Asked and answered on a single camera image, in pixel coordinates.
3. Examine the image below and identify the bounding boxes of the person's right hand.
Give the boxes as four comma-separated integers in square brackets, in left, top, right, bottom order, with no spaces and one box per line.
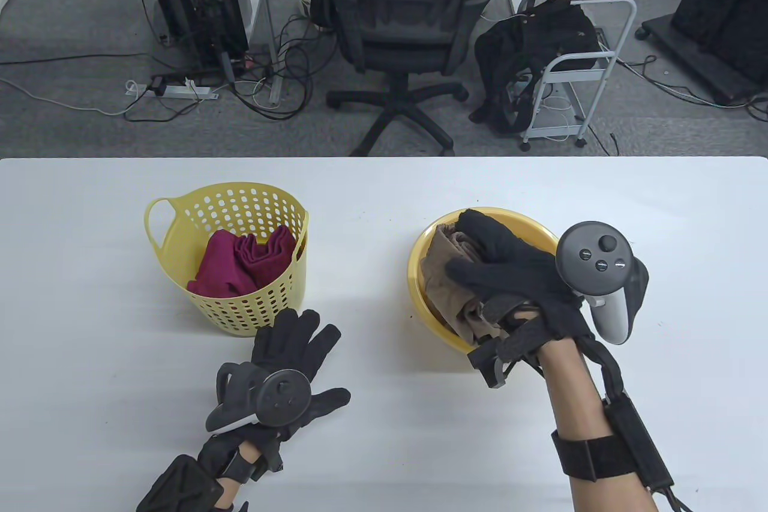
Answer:
[445,209,595,352]

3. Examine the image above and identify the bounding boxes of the person's left hand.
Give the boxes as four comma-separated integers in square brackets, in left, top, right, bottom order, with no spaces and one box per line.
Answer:
[243,308,352,471]

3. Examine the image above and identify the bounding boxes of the tan shorts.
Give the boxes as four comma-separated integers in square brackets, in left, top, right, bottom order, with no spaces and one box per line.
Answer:
[419,223,511,348]

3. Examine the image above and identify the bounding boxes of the maroon shorts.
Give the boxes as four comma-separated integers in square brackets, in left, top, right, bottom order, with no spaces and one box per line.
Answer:
[186,225,298,298]

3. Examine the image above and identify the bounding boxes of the black ribbed forearm pack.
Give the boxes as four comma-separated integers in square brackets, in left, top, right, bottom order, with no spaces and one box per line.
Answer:
[137,455,250,512]

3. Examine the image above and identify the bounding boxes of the black forearm battery box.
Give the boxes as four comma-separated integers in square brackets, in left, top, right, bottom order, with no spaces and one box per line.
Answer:
[602,392,676,495]

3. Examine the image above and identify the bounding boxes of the person's left forearm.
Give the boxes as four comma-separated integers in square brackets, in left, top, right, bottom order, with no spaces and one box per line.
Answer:
[210,440,265,512]

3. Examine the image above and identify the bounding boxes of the person's right forearm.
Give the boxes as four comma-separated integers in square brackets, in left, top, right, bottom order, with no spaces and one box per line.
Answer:
[537,338,655,512]

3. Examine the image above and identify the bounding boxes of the yellow plastic basin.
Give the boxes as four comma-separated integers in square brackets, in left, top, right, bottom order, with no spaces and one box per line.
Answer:
[408,208,562,357]

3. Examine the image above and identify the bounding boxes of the yellow perforated plastic basket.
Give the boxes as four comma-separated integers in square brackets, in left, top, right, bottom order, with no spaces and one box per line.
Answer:
[144,182,310,337]

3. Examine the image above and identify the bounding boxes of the black backpack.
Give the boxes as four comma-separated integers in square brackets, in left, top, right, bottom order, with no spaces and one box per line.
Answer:
[469,0,602,136]

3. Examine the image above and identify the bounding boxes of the metal desk leg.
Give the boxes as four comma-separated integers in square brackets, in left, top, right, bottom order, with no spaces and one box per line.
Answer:
[252,0,284,107]

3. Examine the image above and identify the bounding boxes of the white power strip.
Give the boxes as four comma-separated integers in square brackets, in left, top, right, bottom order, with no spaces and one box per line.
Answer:
[126,80,220,100]

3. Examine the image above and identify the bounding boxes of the black office chair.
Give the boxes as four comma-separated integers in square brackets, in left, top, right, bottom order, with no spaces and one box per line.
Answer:
[309,0,502,157]

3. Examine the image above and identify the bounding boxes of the black cabinet on casters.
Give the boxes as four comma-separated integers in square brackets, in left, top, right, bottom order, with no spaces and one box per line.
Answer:
[636,0,768,106]

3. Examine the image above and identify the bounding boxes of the black computer tower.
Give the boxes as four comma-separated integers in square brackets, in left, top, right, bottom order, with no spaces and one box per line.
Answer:
[133,0,250,76]

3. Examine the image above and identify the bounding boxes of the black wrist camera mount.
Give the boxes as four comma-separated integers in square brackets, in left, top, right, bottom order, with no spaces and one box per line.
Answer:
[467,320,547,390]

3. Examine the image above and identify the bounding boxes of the black forearm strap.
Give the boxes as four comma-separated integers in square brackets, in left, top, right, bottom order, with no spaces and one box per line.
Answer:
[551,428,637,481]

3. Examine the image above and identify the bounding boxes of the black cable on table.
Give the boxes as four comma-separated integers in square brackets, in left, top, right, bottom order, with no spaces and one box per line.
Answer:
[651,485,697,512]

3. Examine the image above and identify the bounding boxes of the tangled black floor cables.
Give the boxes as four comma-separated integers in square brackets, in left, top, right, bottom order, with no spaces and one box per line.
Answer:
[231,8,334,121]

